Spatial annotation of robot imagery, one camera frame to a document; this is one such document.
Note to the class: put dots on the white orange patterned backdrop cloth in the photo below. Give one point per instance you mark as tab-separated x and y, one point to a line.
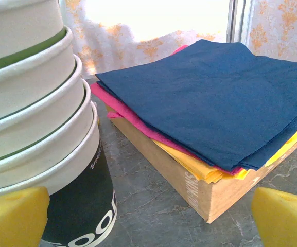
107	51

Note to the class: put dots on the stack of paper cups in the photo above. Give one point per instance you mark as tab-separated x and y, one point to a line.
86	205

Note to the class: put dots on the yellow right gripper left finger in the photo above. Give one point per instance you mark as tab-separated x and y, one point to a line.
11	221

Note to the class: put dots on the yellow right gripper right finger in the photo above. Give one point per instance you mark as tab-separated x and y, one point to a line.
284	221

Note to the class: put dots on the pink paper napkin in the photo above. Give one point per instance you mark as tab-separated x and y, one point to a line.
127	113

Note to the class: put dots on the orange yellow paper napkin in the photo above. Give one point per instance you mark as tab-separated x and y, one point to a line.
189	162

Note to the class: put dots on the stack of coloured napkins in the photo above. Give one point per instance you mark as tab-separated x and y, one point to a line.
202	103

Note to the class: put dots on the aluminium frame post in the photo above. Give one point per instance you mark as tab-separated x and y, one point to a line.
238	20

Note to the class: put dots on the brown cardboard napkin box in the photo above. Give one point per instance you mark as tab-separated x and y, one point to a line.
215	198

